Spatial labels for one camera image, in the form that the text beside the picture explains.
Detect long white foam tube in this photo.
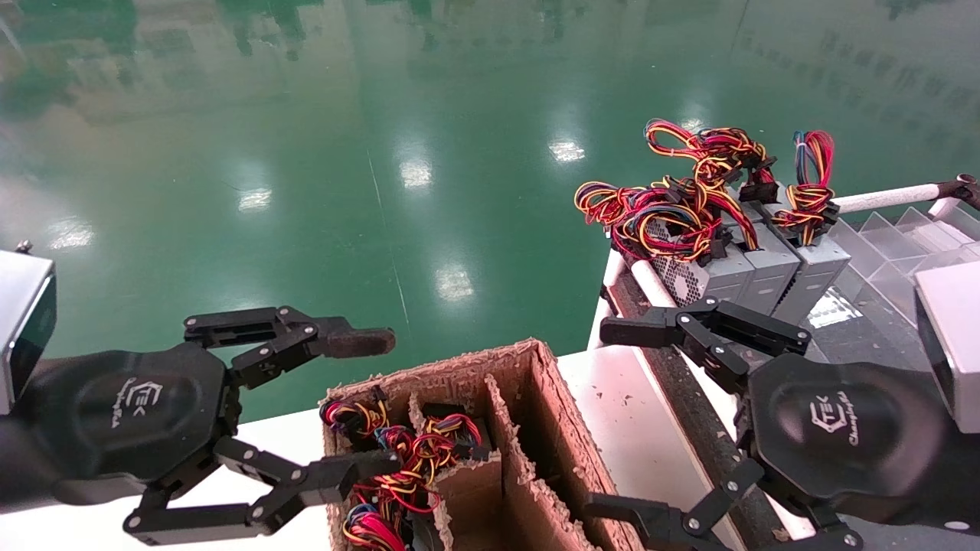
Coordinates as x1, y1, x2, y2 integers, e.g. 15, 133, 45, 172
831, 182, 944, 215

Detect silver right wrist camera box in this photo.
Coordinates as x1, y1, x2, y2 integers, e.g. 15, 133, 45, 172
915, 260, 980, 435

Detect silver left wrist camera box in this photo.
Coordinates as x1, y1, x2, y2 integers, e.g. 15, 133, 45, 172
0, 246, 58, 416

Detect multicolour wire harness bundle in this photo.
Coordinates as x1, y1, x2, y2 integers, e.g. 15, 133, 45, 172
341, 501, 437, 551

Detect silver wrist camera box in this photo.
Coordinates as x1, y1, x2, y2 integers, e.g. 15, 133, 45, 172
0, 246, 58, 416
915, 260, 980, 435

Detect power supply with colourful cables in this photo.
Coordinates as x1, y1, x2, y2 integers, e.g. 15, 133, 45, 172
320, 386, 391, 445

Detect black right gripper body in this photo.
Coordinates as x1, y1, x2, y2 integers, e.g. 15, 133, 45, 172
739, 354, 980, 529

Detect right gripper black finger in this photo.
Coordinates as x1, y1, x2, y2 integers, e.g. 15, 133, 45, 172
586, 458, 862, 551
599, 297, 811, 395

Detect wire bundles in box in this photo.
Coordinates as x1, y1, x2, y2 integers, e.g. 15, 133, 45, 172
374, 403, 495, 515

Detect grey power supply with cables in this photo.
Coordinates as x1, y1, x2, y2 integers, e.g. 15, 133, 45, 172
574, 176, 755, 307
772, 130, 852, 326
645, 119, 801, 316

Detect short white foam tube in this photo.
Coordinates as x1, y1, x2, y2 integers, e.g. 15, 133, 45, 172
626, 256, 682, 308

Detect black tube clamp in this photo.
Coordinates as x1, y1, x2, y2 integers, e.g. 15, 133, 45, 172
936, 174, 980, 213

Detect clear plastic divider tray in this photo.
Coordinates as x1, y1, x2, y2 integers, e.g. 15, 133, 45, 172
831, 205, 980, 326

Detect black conveyor belt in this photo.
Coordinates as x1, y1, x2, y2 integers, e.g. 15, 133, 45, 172
612, 264, 789, 551

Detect shredded cardboard divider box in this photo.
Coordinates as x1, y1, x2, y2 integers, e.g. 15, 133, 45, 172
320, 338, 644, 551

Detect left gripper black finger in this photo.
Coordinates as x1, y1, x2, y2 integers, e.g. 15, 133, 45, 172
122, 438, 403, 546
184, 306, 397, 387

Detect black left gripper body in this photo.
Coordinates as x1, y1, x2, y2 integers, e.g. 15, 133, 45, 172
31, 343, 238, 491

